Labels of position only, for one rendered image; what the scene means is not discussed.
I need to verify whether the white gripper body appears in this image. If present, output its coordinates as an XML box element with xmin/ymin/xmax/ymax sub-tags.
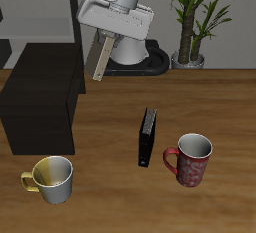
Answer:
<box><xmin>76</xmin><ymin>0</ymin><xmax>155</xmax><ymax>42</ymax></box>

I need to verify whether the green pot plant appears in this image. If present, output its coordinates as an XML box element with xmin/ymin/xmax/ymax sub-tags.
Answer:
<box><xmin>169</xmin><ymin>0</ymin><xmax>236</xmax><ymax>71</ymax></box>

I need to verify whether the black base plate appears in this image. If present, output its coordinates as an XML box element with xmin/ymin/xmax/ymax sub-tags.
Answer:
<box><xmin>103</xmin><ymin>39</ymin><xmax>171</xmax><ymax>77</ymax></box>

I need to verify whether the white bookshelf with dark frame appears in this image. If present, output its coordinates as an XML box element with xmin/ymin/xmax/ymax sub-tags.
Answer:
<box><xmin>0</xmin><ymin>0</ymin><xmax>83</xmax><ymax>70</ymax></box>

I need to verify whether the yellow and white mug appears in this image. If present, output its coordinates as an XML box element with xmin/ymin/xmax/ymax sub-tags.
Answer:
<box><xmin>20</xmin><ymin>155</ymin><xmax>74</xmax><ymax>205</ymax></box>

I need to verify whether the dark brown desk caddy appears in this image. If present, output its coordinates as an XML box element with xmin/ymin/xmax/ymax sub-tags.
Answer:
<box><xmin>0</xmin><ymin>42</ymin><xmax>87</xmax><ymax>156</ymax></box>

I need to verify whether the red patterned mug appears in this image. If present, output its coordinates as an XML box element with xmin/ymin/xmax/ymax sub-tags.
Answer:
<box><xmin>162</xmin><ymin>132</ymin><xmax>214</xmax><ymax>188</ymax></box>

